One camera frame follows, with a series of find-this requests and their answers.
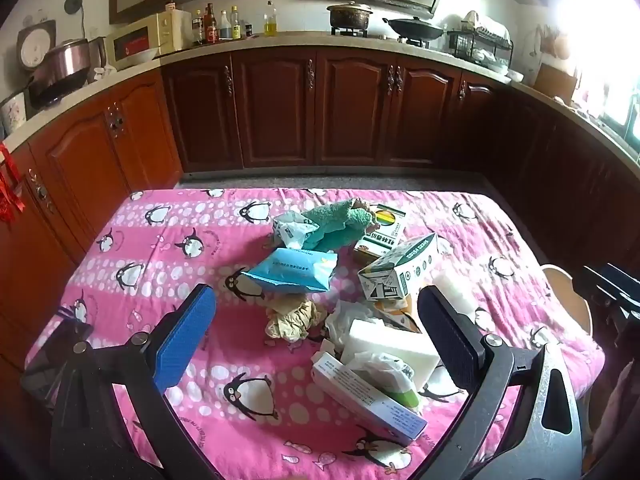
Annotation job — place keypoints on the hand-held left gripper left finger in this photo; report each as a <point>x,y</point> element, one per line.
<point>185,340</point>

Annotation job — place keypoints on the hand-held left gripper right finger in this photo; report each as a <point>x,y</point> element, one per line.
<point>447,337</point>

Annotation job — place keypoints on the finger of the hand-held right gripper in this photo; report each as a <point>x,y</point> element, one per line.
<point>595,291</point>
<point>602,274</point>

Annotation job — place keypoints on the white orange drink carton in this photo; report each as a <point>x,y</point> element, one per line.
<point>400,317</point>

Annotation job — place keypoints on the clear plastic bag green base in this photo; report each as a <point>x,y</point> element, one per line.
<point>380,367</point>

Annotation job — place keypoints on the green white milk carton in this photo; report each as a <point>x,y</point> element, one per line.
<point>400,270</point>

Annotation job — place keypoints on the white medicine box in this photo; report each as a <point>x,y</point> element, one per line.
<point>370,410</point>

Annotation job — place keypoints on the blue wet wipes packet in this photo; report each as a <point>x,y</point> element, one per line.
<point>287,272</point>

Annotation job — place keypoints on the green fuzzy cloth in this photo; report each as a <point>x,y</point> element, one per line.
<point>335,222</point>

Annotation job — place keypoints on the person's right forearm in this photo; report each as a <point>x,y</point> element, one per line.
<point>620,405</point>

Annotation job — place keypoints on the white foam block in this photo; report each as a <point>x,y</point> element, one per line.
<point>457,287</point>
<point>395,347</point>

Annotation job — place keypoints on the pink penguin print blanket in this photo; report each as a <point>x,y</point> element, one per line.
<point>150,240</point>

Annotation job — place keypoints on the crumpled brown paper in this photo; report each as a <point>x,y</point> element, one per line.
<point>292,320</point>

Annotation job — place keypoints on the yellow green box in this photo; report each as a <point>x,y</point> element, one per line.
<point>372,249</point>

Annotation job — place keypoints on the white box with yellow logo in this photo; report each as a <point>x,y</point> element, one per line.
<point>387,217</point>

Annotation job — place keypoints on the crumpled white plastic bag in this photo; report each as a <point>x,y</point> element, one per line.
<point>290,230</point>

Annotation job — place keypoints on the wooden cutting board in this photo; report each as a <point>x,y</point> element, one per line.
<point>555,82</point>

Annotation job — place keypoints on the small white bowl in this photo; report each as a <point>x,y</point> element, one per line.
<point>515,77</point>

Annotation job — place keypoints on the red ribbon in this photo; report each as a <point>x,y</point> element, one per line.
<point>10,180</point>

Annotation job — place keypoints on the kitchen window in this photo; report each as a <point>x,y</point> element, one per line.
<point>600,35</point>

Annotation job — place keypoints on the wooden base cabinets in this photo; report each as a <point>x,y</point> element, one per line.
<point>280,105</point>

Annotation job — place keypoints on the black dish rack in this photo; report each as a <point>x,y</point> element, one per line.
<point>480,42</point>

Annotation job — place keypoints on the white floral pot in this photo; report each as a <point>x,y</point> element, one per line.
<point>12,112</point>

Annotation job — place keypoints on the steel kettle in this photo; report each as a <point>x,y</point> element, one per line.
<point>97,57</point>

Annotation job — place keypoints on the silver rice cooker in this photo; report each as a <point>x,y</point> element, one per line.
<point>60,65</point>

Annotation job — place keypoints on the cream microwave oven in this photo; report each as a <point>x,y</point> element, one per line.
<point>135,35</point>

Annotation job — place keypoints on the black wok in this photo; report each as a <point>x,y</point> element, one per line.
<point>415,27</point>

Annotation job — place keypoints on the dark soy sauce bottle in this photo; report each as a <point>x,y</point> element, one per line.
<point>198,30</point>

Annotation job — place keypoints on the cream tall container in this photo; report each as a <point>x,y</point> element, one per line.
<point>179,27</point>

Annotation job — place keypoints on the brown bottle red label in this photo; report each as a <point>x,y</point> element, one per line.
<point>211,27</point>

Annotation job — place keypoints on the small dark bottle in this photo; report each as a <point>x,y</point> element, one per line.
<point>247,30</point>

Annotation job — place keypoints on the yellow cap sauce bottle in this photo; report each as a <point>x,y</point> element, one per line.
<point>235,25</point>

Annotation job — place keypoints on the gas stove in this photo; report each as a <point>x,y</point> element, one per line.
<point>350,33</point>

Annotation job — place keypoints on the yellow cooking oil bottle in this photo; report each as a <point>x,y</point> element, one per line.
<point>270,22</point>

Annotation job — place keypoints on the dark cooking pot with lid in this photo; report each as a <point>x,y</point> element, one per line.
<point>350,16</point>

